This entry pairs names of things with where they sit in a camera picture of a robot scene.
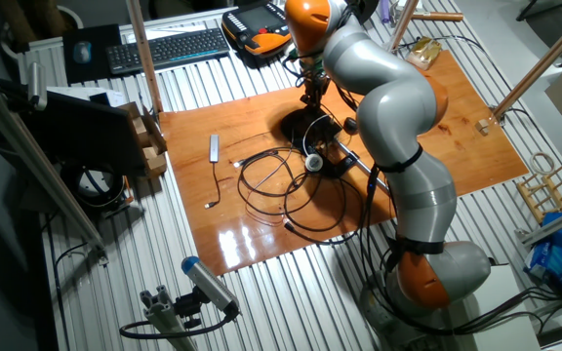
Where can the white round USB device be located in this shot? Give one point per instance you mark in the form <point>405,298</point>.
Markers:
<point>313,162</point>

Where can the grey computer mouse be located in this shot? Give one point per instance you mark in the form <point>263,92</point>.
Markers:
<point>82,51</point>

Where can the white pedestal box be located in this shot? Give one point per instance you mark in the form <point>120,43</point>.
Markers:
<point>515,273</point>

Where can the silver camera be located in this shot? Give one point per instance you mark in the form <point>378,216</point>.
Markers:
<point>37,85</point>

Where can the aluminium profile bar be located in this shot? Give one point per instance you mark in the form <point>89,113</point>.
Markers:
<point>554,222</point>
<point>42,170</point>

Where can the wooden dowel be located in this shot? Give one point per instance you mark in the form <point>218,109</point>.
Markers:
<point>442,16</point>

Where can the small wooden block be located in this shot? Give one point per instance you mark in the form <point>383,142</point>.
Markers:
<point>482,128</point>

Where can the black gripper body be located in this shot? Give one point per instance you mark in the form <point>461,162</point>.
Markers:
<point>316,85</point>

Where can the wooden rack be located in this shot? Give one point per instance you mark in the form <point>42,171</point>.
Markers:
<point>537,195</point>

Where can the gold foil bag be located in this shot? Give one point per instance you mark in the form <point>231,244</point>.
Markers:
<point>425,51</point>

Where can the purple plastic tube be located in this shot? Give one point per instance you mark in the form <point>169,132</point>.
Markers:
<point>384,12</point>

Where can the black monitor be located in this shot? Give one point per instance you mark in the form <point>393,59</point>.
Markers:
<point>86,131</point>

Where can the slim grey USB hub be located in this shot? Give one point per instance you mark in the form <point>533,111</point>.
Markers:
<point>214,148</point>

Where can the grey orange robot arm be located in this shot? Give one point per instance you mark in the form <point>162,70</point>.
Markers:
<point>393,112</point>

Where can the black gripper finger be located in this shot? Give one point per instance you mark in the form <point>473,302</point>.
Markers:
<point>306,100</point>
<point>317,103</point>

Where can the grey camera with blue cap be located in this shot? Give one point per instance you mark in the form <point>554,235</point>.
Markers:
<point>208,283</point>

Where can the black round spool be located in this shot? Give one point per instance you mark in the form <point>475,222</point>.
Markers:
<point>115,195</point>

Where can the aluminium extrusion mount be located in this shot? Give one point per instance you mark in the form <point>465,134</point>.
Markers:
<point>164,317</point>

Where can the orange black teach pendant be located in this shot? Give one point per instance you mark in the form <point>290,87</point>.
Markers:
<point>252,22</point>

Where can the wooden frame post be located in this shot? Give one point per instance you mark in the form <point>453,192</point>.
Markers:
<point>144,58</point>
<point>403,22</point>
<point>554,49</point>

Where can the black mouse pad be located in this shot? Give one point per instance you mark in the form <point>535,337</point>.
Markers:
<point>100,36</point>

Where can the black metal C-clamp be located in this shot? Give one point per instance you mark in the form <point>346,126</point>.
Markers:
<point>288,129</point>

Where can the wooden board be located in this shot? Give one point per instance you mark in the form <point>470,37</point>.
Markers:
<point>242,112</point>

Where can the black keyboard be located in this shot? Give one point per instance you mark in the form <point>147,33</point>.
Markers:
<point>164,49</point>

